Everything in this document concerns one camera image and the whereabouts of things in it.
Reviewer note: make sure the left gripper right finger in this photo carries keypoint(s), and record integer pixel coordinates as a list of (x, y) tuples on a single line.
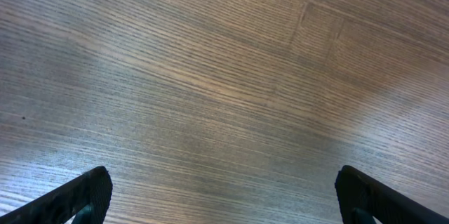
[(362, 199)]

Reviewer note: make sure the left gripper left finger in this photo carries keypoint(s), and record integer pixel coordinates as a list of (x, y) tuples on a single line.
[(84, 199)]

